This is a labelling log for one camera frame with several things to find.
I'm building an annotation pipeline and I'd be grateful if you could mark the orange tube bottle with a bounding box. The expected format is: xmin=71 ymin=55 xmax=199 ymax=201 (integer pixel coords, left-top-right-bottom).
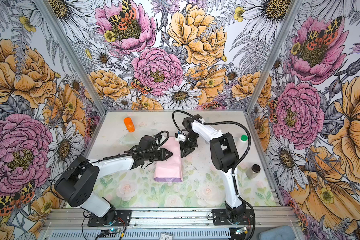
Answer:
xmin=124 ymin=117 xmax=136 ymax=133

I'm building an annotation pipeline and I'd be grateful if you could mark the white slotted cable duct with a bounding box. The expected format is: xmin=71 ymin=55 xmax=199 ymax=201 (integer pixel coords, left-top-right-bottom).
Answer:
xmin=43 ymin=228 xmax=231 ymax=240

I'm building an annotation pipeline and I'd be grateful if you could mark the clear jar dark lid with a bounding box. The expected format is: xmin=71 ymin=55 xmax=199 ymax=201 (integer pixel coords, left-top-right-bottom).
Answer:
xmin=246 ymin=164 xmax=261 ymax=180

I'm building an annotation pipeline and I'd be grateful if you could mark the purple wrapping paper sheet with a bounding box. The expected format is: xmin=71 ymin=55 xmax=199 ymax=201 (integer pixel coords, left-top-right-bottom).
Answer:
xmin=154 ymin=137 xmax=183 ymax=183

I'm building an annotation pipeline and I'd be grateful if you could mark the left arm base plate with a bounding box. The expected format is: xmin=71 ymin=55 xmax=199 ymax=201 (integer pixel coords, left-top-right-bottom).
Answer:
xmin=87 ymin=209 xmax=133 ymax=227

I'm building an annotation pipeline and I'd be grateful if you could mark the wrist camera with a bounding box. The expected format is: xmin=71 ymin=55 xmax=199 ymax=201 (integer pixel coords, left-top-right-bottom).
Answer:
xmin=139 ymin=135 xmax=156 ymax=151
xmin=175 ymin=133 xmax=187 ymax=142

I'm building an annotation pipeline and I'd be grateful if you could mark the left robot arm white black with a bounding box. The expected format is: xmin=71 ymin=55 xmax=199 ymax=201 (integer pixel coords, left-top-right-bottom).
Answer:
xmin=55 ymin=146 xmax=180 ymax=226

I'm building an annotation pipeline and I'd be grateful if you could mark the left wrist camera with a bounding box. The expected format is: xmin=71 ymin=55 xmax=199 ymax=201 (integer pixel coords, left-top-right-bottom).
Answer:
xmin=139 ymin=135 xmax=156 ymax=151

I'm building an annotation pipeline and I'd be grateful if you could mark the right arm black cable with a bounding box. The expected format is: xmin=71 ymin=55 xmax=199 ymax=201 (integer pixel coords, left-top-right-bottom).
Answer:
xmin=171 ymin=110 xmax=256 ymax=240

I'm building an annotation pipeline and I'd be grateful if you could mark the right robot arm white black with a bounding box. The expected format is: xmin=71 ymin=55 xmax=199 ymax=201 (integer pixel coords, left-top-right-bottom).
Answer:
xmin=176 ymin=115 xmax=247 ymax=224

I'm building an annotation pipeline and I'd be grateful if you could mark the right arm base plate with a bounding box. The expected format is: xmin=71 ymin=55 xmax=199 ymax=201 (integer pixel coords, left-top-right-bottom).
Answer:
xmin=212 ymin=208 xmax=255 ymax=226

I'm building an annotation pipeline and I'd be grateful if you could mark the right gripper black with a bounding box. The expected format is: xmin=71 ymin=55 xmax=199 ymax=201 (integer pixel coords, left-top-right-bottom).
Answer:
xmin=179 ymin=130 xmax=200 ymax=158

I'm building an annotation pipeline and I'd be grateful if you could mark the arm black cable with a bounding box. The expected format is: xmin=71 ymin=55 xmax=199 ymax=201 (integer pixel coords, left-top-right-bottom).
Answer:
xmin=49 ymin=130 xmax=171 ymax=202
xmin=171 ymin=110 xmax=256 ymax=240

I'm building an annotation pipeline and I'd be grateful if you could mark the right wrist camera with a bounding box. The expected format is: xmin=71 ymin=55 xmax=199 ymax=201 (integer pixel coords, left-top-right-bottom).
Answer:
xmin=175 ymin=133 xmax=187 ymax=142

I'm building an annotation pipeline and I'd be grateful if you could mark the blue-grey cloth pad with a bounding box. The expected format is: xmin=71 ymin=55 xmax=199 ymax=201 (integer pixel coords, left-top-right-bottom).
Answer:
xmin=259 ymin=225 xmax=297 ymax=240

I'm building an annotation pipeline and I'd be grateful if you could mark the aluminium front rail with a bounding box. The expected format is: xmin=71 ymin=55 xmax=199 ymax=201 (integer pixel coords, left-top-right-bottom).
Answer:
xmin=42 ymin=206 xmax=298 ymax=230

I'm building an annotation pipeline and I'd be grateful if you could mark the white bottle green cap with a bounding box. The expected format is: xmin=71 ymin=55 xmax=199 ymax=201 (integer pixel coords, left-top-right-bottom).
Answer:
xmin=237 ymin=135 xmax=249 ymax=149

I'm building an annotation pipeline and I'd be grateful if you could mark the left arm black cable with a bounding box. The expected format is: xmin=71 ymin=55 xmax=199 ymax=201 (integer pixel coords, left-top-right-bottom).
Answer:
xmin=49 ymin=130 xmax=171 ymax=202

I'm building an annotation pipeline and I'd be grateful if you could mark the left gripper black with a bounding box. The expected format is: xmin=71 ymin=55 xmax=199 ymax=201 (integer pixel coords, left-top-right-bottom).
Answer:
xmin=144 ymin=148 xmax=173 ymax=161

